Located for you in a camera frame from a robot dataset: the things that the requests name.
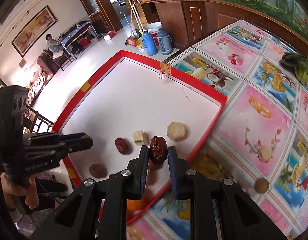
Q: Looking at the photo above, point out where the red date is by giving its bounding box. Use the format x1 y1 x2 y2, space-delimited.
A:
148 137 168 166
115 138 132 154

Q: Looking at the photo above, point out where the orange tangerine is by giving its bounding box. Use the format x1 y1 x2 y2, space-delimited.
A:
127 192 148 211

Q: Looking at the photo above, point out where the beige cube cake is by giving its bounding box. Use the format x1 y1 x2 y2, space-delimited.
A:
133 130 148 145

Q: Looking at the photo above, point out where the brown longan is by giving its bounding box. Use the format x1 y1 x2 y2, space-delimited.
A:
89 163 108 179
254 178 269 194

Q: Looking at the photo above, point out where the beige round cake piece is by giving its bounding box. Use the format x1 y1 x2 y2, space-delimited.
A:
167 122 187 141

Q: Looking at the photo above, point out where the person's left hand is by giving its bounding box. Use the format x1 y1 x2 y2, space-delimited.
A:
0 172 39 210

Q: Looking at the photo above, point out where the framed painting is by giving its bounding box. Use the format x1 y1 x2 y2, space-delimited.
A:
11 5 58 57

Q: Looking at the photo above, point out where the seated person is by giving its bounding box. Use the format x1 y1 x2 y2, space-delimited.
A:
45 34 64 59

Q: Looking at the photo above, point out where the red white tray box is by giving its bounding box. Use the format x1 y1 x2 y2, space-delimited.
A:
52 49 228 225

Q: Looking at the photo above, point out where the dark side table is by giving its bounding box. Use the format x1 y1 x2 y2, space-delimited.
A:
61 21 100 60

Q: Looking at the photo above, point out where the fruit pattern tablecloth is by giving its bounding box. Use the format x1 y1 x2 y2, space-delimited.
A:
126 19 308 240

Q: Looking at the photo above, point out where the grey blue thermos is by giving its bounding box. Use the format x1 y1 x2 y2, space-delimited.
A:
157 28 173 55

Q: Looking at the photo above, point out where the broom and dustpan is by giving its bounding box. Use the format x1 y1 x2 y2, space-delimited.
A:
125 0 145 52

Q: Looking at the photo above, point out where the wooden cabinet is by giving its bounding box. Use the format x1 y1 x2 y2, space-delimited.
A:
125 0 308 54

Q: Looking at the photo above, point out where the green bok choy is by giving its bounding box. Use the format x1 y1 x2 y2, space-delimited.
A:
279 53 308 85

